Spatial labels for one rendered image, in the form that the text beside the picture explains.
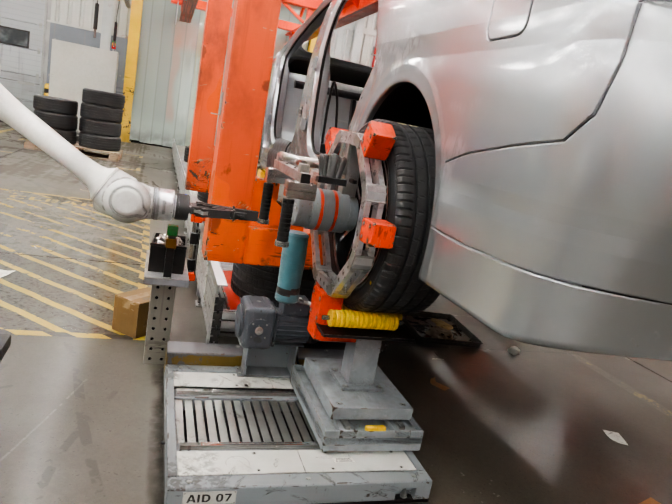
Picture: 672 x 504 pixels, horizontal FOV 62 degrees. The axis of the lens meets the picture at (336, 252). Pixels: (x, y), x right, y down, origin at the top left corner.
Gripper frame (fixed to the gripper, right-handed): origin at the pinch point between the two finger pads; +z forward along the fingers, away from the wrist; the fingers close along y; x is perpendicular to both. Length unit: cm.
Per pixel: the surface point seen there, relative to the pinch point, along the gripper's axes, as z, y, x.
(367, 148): 32.5, 3.1, 25.1
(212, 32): 1, -253, 79
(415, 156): 47, 6, 25
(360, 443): 48, 8, -71
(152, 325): -21, -73, -65
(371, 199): 34.1, 10.0, 10.9
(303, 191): 15.4, 2.5, 9.6
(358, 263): 33.9, 10.0, -8.7
